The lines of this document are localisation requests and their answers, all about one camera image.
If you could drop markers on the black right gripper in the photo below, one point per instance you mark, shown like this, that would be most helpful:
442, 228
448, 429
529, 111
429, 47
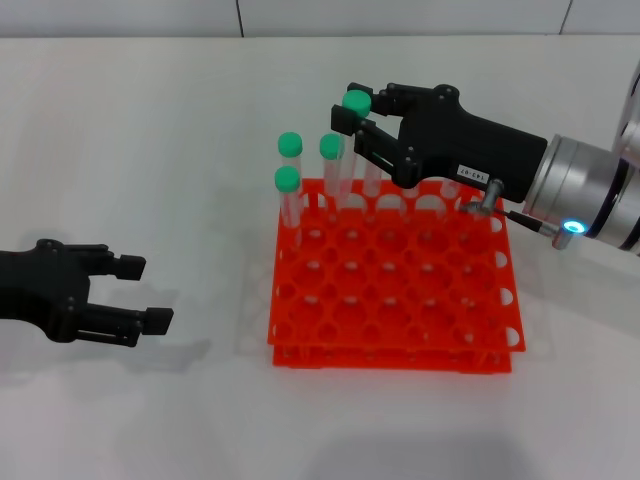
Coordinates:
465, 145

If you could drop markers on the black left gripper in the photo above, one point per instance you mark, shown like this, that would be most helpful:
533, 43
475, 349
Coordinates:
40, 290

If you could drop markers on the clear test tube green cap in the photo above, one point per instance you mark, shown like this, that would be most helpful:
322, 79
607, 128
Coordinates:
356, 104
411, 192
372, 182
330, 146
450, 189
287, 180
290, 144

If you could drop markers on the orange test tube rack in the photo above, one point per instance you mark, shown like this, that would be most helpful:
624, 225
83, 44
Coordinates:
350, 362

